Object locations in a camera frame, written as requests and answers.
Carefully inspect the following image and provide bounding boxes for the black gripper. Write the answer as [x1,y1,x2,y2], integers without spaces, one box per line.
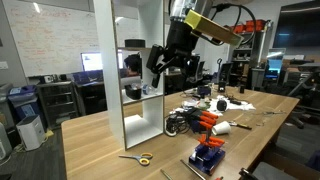
[146,19,201,89]

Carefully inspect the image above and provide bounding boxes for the yellow grey handled scissors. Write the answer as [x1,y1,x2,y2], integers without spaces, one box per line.
[118,152,154,167]

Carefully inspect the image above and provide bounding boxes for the white open shelf cabinet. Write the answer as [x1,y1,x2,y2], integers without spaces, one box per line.
[92,0,166,151]

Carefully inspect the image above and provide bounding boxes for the seated person dark hair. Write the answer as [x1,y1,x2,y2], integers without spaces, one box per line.
[123,53,143,78]

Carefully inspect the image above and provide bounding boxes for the black flat device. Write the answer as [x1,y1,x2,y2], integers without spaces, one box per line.
[180,107,204,123]

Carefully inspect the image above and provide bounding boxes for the lit computer monitor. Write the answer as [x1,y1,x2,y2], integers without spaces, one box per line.
[80,51,125,72]

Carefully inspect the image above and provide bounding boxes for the blue flat box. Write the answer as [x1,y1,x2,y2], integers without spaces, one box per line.
[189,119,210,135]

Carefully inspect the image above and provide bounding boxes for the black round speaker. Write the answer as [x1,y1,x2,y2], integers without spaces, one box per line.
[216,98,229,113]

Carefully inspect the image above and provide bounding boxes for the white paper cup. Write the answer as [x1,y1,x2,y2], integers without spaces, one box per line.
[211,120,232,136]

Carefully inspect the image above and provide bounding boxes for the shelf rack with orange bins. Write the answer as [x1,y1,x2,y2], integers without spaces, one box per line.
[231,19,272,88]

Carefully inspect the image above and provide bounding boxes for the black yellow screwdriver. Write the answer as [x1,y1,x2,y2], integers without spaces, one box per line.
[229,121,253,131]

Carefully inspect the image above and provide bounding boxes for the blue hex key holder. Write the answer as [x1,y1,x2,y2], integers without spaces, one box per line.
[188,141,227,176]

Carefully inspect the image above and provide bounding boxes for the metal drawer cart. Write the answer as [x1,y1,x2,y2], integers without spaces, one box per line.
[35,80,80,130]

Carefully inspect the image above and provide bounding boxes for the whiteboard with writing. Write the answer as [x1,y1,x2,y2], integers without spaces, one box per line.
[2,0,101,78]

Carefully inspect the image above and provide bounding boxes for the blue recycling bin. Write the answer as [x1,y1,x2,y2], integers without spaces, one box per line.
[7,85,42,125]

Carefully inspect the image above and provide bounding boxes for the white air purifier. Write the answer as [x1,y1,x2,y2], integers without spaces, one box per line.
[15,114,47,152]

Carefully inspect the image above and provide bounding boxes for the dark padded chair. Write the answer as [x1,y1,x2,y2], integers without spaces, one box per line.
[238,159,320,180]

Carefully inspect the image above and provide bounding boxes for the short orange T-handle hex key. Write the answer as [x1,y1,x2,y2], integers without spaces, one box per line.
[197,133,214,145]
[207,136,226,148]

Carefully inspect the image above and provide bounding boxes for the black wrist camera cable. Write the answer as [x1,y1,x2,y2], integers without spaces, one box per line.
[209,2,258,47]

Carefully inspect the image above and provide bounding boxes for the long orange T-handle hex key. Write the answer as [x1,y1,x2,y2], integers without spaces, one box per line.
[159,168,173,180]
[179,158,207,180]

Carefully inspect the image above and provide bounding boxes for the large dark wall screen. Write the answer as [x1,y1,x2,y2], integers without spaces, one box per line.
[272,0,320,50]

